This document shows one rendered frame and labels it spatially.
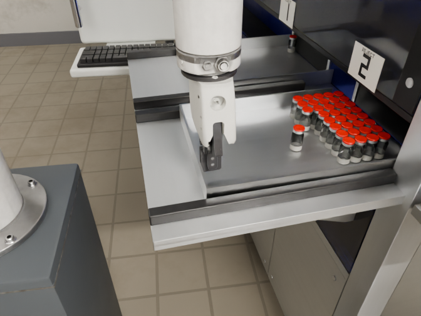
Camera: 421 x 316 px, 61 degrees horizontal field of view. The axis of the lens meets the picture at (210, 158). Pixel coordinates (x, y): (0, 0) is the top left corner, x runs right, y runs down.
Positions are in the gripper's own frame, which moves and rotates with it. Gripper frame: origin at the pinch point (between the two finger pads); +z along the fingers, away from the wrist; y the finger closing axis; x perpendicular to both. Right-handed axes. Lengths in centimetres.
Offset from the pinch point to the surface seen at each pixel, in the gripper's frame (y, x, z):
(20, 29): 334, 108, 75
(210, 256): 49, -11, 93
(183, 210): -8.1, 6.0, 2.4
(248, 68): 40.8, -20.1, 4.5
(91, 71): 68, 23, 12
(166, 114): 20.3, 4.4, 3.0
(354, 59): 10.1, -29.2, -9.1
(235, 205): -8.2, -1.8, 3.1
